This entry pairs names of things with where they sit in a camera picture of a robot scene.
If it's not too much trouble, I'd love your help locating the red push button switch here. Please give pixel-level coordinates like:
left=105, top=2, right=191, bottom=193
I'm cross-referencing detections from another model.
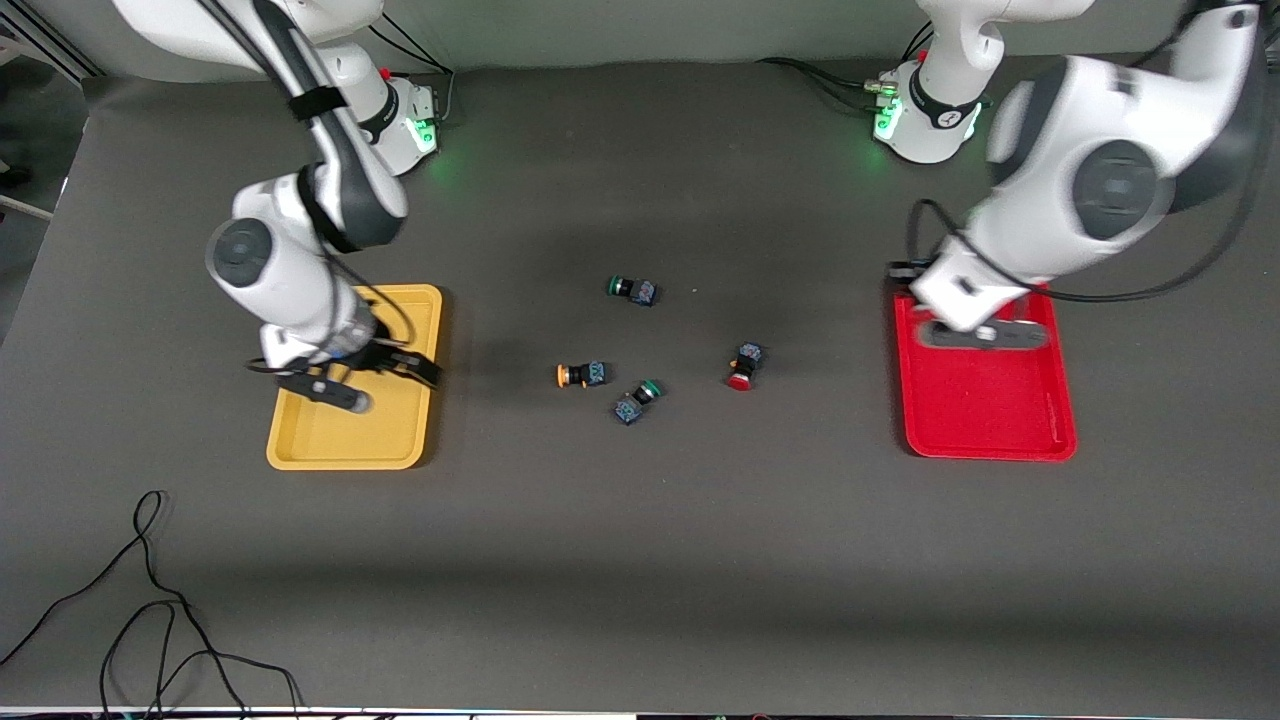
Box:
left=726, top=342, right=766, bottom=392

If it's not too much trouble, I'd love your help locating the yellow plastic tray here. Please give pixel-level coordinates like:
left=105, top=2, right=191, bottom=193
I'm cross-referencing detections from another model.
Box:
left=266, top=284, right=444, bottom=471

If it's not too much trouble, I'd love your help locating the red plastic tray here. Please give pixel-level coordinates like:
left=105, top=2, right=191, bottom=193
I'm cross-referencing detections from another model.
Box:
left=893, top=283, right=1079, bottom=463

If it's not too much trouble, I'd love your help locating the loose thin black cable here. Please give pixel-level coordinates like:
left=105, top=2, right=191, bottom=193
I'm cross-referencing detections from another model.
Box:
left=0, top=490, right=304, bottom=720

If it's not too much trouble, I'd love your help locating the black velcro cable strap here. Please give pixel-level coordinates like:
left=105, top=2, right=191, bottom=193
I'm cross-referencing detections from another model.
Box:
left=288, top=87, right=348, bottom=123

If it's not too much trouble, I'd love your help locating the black left base cable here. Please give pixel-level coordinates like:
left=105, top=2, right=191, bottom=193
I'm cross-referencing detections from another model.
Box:
left=755, top=20, right=936, bottom=113

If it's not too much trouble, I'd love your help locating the black base cable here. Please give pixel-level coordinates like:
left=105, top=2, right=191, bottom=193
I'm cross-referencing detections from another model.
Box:
left=368, top=20, right=459, bottom=126
left=755, top=20, right=936, bottom=113

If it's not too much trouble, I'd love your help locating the black right base cable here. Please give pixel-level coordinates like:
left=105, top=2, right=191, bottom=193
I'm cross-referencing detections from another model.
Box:
left=368, top=20, right=459, bottom=126

